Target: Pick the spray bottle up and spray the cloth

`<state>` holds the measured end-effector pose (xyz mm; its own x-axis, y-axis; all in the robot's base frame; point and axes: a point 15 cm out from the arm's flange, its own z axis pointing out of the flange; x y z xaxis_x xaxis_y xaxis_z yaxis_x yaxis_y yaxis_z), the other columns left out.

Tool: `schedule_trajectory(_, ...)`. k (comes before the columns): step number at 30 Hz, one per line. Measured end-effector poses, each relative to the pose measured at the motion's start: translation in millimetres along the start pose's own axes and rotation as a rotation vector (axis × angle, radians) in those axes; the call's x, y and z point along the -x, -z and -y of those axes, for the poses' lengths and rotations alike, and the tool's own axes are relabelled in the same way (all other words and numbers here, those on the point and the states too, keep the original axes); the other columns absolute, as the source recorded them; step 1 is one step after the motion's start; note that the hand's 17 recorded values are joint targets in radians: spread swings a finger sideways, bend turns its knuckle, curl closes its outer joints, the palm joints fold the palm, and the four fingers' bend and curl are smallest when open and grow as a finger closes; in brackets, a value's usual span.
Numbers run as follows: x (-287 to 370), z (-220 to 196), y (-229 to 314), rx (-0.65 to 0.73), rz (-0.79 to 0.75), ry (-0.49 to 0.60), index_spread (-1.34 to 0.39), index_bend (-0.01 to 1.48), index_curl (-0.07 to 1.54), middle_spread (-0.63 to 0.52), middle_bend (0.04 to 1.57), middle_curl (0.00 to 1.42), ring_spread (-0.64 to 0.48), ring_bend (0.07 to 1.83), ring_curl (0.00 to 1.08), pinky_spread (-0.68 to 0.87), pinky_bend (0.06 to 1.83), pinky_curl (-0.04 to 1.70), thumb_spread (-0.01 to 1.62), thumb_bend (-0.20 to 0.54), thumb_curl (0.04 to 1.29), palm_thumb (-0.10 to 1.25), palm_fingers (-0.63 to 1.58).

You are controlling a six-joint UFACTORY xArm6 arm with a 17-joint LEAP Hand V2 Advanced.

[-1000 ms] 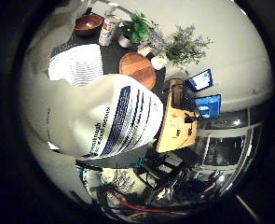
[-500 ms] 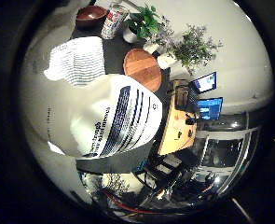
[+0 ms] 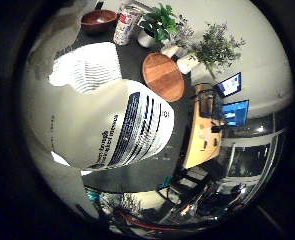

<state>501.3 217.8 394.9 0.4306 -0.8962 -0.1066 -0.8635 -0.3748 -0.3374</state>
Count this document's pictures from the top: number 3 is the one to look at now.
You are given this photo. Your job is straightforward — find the white striped cloth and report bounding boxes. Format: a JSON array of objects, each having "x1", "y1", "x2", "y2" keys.
[{"x1": 48, "y1": 41, "x2": 123, "y2": 95}]

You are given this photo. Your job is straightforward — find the round wooden board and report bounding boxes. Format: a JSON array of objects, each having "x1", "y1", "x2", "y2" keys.
[{"x1": 141, "y1": 52, "x2": 187, "y2": 103}]

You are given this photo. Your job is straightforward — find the wooden desk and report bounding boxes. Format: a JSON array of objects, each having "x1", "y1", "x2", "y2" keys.
[{"x1": 181, "y1": 83, "x2": 224, "y2": 170}]

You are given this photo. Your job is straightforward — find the small dried plant white pot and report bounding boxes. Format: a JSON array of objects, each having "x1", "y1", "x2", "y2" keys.
[{"x1": 160, "y1": 14, "x2": 195, "y2": 59}]

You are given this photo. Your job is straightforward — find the large blue computer monitor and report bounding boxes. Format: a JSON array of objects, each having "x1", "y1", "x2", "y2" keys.
[{"x1": 221, "y1": 99, "x2": 250, "y2": 128}]

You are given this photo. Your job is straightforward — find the small tilted computer screen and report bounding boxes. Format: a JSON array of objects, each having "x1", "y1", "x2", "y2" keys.
[{"x1": 216, "y1": 72, "x2": 243, "y2": 98}]

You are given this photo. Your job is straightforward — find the printed drink can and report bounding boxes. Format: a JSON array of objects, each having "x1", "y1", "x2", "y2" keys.
[{"x1": 112, "y1": 4, "x2": 144, "y2": 46}]

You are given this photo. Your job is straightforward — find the green leafy plant white pot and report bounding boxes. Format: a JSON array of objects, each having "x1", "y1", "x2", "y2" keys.
[{"x1": 136, "y1": 2, "x2": 181, "y2": 50}]

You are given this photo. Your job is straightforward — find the lavender plant white pot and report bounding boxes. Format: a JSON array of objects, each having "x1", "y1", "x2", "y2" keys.
[{"x1": 176, "y1": 22, "x2": 247, "y2": 80}]

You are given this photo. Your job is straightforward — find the brown bowl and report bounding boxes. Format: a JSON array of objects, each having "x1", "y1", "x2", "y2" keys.
[{"x1": 80, "y1": 9, "x2": 118, "y2": 35}]

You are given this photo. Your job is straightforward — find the black metal frame chair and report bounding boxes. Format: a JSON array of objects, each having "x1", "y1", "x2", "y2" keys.
[{"x1": 156, "y1": 165, "x2": 215, "y2": 208}]

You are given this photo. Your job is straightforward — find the red cable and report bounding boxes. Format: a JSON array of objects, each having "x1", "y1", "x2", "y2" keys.
[{"x1": 115, "y1": 209, "x2": 188, "y2": 233}]

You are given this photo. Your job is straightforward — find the dark glass door frame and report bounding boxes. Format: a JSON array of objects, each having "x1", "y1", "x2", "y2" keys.
[{"x1": 226, "y1": 142, "x2": 272, "y2": 178}]

